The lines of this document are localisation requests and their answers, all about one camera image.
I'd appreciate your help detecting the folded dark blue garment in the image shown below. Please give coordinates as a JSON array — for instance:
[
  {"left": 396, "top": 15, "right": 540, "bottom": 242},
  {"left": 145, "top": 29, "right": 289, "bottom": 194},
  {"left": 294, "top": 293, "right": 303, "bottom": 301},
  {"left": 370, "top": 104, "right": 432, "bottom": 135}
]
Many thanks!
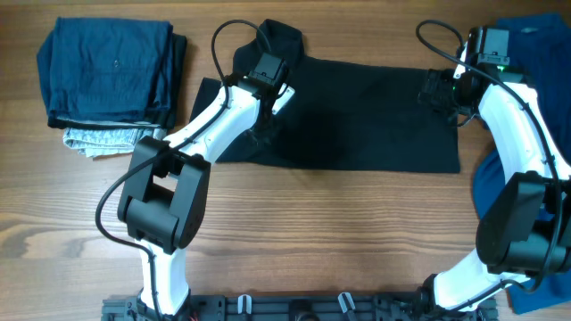
[{"left": 37, "top": 18, "right": 174, "bottom": 128}]

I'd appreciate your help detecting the left grey rail clip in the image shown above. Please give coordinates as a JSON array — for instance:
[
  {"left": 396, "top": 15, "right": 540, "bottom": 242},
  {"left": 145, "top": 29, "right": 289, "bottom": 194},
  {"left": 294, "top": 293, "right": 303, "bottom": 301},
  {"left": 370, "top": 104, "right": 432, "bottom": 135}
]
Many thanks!
[{"left": 236, "top": 294, "right": 252, "bottom": 315}]

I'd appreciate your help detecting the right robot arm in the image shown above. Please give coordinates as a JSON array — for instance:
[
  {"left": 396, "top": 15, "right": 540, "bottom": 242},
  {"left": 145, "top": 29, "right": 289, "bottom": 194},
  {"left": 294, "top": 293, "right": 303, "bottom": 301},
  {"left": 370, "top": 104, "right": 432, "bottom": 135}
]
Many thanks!
[{"left": 413, "top": 26, "right": 570, "bottom": 320}]

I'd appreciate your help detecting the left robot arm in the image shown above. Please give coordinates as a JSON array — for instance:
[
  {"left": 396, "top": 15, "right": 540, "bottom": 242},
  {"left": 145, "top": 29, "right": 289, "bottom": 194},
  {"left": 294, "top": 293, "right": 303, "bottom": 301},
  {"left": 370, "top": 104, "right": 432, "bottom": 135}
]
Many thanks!
[{"left": 102, "top": 53, "right": 294, "bottom": 320}]

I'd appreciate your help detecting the folded light grey garment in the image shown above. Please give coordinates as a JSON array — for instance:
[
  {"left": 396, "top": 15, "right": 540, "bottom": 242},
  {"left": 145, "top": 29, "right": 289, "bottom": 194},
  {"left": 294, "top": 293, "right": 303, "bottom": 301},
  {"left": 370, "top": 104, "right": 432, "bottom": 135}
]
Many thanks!
[{"left": 62, "top": 128, "right": 167, "bottom": 158}]

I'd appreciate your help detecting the right grey rail clip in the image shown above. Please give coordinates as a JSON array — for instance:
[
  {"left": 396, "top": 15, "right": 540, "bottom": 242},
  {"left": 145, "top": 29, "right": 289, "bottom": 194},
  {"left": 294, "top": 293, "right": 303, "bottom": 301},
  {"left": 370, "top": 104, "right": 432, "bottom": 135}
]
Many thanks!
[{"left": 337, "top": 292, "right": 357, "bottom": 321}]

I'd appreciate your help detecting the black polo shirt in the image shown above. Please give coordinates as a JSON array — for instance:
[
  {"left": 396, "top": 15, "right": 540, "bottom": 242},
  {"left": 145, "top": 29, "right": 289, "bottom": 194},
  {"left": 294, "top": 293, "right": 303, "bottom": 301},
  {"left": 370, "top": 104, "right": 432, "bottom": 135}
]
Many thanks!
[{"left": 189, "top": 18, "right": 461, "bottom": 175}]

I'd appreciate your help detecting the blue polo shirt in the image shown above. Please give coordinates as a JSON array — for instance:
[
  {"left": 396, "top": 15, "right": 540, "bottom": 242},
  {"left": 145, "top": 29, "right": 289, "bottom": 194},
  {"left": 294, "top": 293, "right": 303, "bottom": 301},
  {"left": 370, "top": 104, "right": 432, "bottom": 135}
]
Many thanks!
[{"left": 496, "top": 13, "right": 570, "bottom": 315}]

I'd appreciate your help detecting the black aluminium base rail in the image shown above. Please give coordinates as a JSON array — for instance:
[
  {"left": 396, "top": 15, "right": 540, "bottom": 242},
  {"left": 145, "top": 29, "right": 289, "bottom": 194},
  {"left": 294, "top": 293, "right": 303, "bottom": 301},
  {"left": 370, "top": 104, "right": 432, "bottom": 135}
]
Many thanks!
[{"left": 101, "top": 292, "right": 500, "bottom": 321}]

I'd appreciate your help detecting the grey rail clip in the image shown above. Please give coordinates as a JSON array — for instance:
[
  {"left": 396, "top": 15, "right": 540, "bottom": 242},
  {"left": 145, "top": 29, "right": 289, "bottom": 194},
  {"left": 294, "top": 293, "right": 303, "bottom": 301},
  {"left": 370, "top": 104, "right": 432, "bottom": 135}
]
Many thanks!
[
  {"left": 236, "top": 294, "right": 252, "bottom": 315},
  {"left": 337, "top": 292, "right": 357, "bottom": 321}
]

